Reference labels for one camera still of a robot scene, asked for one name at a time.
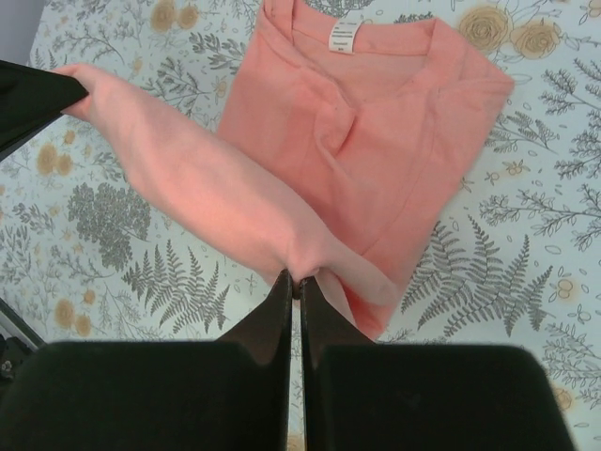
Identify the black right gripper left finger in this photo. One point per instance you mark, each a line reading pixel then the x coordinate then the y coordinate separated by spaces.
pixel 264 328

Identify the floral patterned table mat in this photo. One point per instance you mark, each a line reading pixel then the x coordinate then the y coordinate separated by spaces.
pixel 515 257

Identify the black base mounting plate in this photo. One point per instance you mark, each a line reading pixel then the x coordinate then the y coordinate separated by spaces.
pixel 18 341

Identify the salmon pink t shirt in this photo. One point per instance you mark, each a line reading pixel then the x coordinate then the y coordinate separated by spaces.
pixel 333 159

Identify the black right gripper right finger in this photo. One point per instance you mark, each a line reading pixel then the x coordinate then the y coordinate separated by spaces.
pixel 322 325

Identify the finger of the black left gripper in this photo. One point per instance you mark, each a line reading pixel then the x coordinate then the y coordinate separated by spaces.
pixel 32 99

